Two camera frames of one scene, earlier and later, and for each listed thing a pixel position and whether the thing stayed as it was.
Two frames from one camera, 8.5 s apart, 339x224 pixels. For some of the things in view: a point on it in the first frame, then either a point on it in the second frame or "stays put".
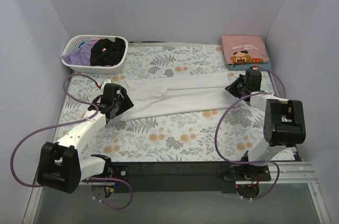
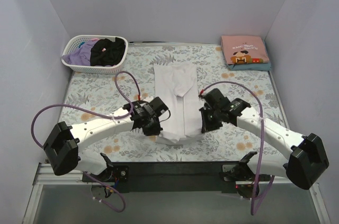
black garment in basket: [106, 53] stays put
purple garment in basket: [81, 55] stays put
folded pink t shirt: [244, 49] stays put
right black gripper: [235, 88] -> [207, 122]
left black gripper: [123, 104] -> [151, 128]
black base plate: [187, 177] stays put
